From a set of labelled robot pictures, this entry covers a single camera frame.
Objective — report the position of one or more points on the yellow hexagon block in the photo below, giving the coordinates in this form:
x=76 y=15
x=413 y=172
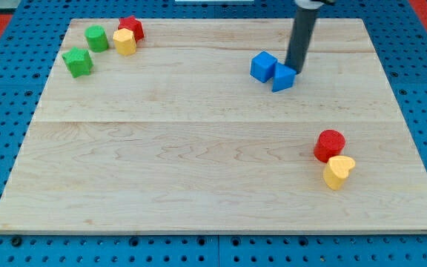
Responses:
x=124 y=41

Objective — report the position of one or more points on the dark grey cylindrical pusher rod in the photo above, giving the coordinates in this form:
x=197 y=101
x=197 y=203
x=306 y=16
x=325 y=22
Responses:
x=301 y=33

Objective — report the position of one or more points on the green star block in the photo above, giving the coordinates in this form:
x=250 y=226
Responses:
x=78 y=62

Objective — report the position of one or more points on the blue triangle block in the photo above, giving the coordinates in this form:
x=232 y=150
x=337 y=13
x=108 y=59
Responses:
x=284 y=77

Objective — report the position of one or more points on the blue cube block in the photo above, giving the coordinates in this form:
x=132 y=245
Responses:
x=263 y=66

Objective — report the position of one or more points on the red cylinder block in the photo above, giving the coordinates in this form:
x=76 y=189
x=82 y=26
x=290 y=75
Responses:
x=329 y=143

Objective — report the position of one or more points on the yellow heart block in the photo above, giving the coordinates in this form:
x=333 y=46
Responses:
x=337 y=171

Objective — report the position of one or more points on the light wooden board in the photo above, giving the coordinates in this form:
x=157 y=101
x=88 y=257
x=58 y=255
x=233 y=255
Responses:
x=179 y=138

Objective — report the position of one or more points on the red star block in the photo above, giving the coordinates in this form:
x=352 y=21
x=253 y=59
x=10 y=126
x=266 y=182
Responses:
x=133 y=24

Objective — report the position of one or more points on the green cylinder block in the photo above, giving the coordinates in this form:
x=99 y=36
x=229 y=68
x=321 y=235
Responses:
x=96 y=38

